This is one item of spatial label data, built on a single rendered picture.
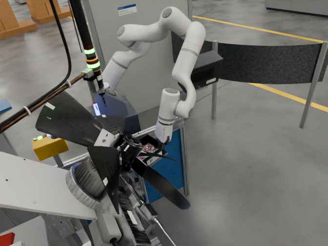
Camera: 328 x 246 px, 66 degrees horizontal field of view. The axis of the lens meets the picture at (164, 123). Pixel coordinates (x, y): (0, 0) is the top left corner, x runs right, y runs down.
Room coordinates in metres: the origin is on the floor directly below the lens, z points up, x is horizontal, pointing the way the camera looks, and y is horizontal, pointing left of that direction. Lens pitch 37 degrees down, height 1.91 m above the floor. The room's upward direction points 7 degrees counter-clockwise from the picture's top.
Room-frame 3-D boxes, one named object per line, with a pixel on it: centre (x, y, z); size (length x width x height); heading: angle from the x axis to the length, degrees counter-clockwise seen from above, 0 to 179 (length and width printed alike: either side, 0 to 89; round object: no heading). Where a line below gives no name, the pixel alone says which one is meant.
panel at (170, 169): (1.25, 0.28, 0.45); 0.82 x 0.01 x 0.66; 113
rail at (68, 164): (1.25, 0.28, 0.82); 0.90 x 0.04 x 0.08; 113
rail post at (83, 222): (1.08, 0.67, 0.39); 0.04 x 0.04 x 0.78; 23
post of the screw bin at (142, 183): (1.09, 0.20, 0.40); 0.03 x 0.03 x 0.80; 38
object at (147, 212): (0.56, 0.10, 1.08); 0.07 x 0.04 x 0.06; 34
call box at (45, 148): (1.10, 0.64, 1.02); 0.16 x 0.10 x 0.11; 113
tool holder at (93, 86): (0.87, 0.23, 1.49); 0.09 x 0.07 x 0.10; 148
